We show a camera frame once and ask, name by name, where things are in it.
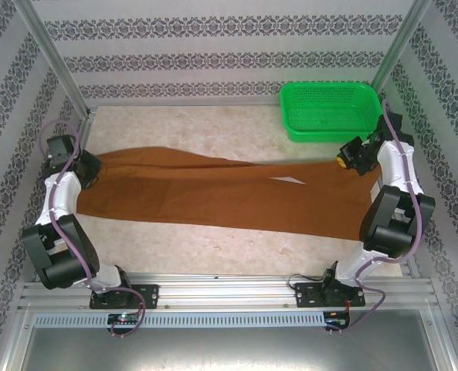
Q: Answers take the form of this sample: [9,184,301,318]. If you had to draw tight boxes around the slotted grey cable duct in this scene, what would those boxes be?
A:
[33,311,326,328]

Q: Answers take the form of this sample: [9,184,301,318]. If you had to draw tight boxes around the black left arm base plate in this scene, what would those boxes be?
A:
[88,284,161,310]

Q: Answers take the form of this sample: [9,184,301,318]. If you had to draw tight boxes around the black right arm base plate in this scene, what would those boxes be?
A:
[294,281,367,309]

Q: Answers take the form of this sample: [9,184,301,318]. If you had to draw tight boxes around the aluminium back frame rail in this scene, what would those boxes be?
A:
[84,97,286,110]

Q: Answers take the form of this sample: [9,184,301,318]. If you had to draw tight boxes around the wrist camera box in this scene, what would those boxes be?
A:
[375,111,404,142]
[45,134,77,162]

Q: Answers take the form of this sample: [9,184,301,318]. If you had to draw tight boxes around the grey metal sheet panel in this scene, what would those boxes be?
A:
[0,308,458,371]

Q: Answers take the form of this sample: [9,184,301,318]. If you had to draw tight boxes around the thin black cable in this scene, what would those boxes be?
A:
[287,274,330,289]

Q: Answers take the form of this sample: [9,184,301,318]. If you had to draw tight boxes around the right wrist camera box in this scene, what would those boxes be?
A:
[375,111,404,142]

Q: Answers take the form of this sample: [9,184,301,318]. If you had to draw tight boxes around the circuit board with red wires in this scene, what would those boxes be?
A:
[324,310,350,329]

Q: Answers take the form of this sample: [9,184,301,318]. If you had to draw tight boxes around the circuit board with green light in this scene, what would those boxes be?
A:
[107,312,141,325]

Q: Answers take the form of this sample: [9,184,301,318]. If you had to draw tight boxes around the aluminium frame post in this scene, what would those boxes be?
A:
[26,0,91,117]
[370,0,433,96]

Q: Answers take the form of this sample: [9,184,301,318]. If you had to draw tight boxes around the aluminium front frame rail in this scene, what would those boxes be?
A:
[19,272,434,310]

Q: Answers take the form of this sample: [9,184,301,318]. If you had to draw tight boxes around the green plastic basket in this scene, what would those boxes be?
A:
[279,81,382,144]

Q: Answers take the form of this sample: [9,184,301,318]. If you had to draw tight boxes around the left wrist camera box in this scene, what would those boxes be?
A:
[45,134,77,162]

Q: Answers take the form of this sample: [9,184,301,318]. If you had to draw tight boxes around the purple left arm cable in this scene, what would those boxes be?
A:
[39,119,147,341]

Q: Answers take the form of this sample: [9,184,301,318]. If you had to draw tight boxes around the brown long pants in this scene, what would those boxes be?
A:
[76,145,382,243]

